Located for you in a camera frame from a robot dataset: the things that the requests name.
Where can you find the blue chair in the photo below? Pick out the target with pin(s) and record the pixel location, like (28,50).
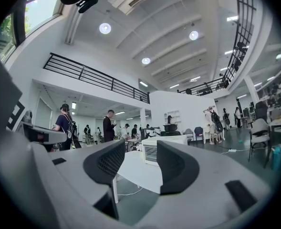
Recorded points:
(198,132)

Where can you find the white power strip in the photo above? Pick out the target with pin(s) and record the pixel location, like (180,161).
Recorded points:
(232,150)

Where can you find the teal container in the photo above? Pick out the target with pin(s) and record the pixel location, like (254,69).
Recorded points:
(277,157)

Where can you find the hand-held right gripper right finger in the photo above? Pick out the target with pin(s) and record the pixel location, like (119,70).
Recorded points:
(178,173)

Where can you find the grey chair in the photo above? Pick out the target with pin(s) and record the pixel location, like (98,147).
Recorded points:
(259,132)

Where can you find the white table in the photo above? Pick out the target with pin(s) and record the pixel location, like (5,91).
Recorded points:
(140,170)

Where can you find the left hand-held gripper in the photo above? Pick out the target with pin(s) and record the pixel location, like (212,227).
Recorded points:
(4,104)

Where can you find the round ceiling light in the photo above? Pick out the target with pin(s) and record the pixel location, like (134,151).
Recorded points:
(193,35)
(105,28)
(146,60)

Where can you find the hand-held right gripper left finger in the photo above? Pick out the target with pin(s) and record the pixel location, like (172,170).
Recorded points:
(99,166)

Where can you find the black balcony railing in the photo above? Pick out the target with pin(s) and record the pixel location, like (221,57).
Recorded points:
(95,77)

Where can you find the white toaster oven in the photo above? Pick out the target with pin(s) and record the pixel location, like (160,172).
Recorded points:
(149,149)

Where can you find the black office chair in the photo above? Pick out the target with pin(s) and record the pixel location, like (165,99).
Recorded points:
(170,129)

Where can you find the large window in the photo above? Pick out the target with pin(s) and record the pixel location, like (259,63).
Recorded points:
(23,15)

